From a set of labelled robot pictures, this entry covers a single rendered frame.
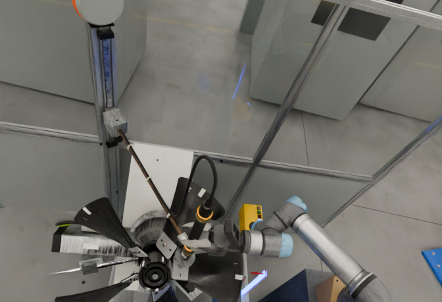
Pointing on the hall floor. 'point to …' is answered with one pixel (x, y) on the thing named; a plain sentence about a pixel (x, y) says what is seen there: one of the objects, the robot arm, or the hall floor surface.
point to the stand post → (140, 297)
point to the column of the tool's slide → (111, 174)
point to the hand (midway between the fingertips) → (185, 233)
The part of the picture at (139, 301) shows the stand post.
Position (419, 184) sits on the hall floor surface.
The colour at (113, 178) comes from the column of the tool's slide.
